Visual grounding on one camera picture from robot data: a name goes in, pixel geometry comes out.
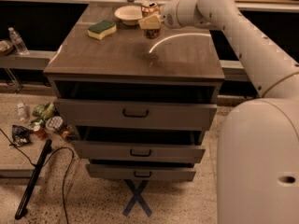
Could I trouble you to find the green snack bag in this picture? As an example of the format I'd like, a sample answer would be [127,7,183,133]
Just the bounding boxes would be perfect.
[33,103,56,121]

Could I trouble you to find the grey drawer cabinet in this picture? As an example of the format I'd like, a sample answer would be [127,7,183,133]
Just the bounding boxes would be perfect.
[44,3,224,168]

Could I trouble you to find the white paper bowl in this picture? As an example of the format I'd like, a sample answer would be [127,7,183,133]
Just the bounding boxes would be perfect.
[114,6,142,26]

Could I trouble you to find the black cable left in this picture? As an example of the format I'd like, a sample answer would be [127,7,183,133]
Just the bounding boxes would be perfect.
[0,128,76,224]

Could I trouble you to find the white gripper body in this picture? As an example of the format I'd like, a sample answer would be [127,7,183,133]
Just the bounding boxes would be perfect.
[161,0,197,29]

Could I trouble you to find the red can on floor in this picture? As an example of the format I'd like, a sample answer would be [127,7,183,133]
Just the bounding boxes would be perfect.
[33,125,48,140]

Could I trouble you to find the white patterned cup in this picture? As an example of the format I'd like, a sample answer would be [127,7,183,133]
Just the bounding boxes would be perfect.
[46,116,64,131]

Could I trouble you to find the green yellow sponge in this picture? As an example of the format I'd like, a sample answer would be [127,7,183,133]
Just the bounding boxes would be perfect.
[88,20,117,40]

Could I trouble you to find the grey drawer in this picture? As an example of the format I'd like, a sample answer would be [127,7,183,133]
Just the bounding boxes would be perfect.
[86,164,196,182]
[73,141,206,163]
[54,99,217,131]

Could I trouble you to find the clear water bottle on shelf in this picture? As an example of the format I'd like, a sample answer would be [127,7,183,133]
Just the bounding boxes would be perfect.
[8,27,29,55]

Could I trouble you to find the top grey drawer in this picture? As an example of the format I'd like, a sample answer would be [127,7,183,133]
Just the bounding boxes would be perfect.
[54,99,217,131]

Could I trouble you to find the orange soda can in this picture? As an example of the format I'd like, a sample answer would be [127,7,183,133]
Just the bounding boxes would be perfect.
[139,1,161,39]

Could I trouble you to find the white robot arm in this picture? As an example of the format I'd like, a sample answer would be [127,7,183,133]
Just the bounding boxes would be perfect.
[139,0,299,224]

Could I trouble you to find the black bar on floor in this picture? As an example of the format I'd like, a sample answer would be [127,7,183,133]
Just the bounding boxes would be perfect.
[15,139,52,220]

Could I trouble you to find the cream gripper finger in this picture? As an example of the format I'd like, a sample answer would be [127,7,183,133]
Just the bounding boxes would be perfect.
[138,14,161,30]

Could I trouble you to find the small bottle on floor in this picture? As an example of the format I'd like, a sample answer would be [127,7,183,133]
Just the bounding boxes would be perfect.
[17,102,27,121]

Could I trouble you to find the bottom grey drawer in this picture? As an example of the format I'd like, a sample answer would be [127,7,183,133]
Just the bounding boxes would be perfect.
[86,164,196,182]

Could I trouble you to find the bowl on left shelf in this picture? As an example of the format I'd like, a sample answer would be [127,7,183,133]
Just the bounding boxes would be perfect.
[0,40,14,56]

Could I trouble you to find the middle grey drawer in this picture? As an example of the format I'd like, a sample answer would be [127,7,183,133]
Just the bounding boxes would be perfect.
[73,141,206,163]

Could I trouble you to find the dark chip bag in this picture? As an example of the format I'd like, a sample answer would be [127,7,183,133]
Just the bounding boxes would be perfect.
[12,125,31,146]

